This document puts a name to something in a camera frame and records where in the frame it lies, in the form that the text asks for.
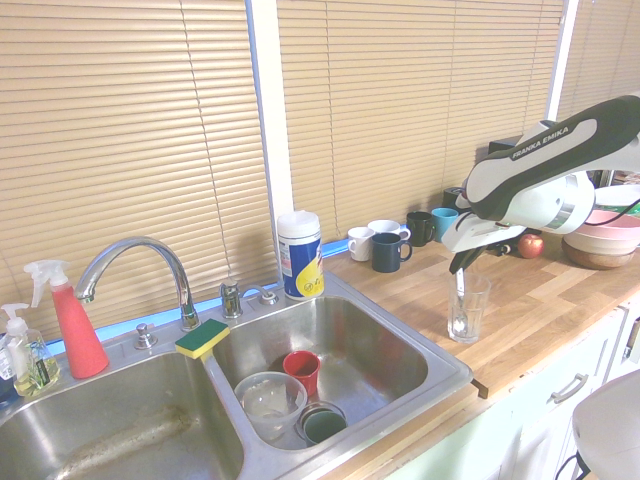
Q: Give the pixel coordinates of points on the black mug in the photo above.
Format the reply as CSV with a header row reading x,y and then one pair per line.
x,y
419,230

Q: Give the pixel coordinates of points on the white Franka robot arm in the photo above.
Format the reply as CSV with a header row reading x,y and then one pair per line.
x,y
540,165

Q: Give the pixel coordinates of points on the pink bowl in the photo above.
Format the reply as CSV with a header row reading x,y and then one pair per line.
x,y
615,230

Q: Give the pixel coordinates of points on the white labelled bottle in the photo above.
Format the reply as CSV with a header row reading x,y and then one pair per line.
x,y
5,360

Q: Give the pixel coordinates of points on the clear drinking glass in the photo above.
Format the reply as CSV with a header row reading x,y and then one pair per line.
x,y
470,320

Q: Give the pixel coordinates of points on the white wipes canister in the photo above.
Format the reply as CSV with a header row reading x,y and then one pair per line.
x,y
300,260

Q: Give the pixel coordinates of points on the narrow beige window blind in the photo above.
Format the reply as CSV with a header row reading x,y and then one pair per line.
x,y
605,50

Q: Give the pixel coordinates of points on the beige bowl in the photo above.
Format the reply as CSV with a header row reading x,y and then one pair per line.
x,y
600,246

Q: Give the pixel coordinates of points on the red spray bottle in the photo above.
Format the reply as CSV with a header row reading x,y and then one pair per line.
x,y
80,340

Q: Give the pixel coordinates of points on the yellow green sponge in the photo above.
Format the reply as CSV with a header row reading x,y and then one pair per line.
x,y
202,340

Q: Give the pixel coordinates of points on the small black box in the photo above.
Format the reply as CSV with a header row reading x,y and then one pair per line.
x,y
452,197

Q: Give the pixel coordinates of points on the red apple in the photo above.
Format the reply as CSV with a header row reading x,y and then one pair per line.
x,y
531,246

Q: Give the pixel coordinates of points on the white mug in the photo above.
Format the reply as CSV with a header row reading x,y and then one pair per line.
x,y
387,227
359,245

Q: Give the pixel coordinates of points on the stainless steel double sink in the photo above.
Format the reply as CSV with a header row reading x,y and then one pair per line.
x,y
375,345

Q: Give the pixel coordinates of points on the wooden bowl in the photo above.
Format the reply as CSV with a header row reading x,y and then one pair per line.
x,y
600,261

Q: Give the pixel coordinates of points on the teal mug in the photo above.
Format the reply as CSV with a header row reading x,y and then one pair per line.
x,y
444,220

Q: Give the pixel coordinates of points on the clear plastic bowl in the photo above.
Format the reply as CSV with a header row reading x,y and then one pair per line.
x,y
270,405

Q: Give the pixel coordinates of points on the chrome curved faucet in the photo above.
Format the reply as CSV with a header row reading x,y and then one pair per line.
x,y
150,243

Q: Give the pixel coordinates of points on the clear soap pump bottle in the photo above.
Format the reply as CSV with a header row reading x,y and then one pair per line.
x,y
35,375

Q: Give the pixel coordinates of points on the metal spoon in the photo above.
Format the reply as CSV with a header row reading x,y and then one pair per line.
x,y
461,310

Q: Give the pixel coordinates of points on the navy mug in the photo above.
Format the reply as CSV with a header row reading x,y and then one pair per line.
x,y
387,255

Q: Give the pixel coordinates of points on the wide beige window blind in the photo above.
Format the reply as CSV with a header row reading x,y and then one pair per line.
x,y
125,125
400,100

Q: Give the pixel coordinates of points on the red mug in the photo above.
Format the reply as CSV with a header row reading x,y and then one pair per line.
x,y
300,367

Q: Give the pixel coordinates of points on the chrome sink knob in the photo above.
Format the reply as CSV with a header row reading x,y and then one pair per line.
x,y
145,340

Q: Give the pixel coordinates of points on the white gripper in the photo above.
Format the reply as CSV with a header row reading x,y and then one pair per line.
x,y
475,232

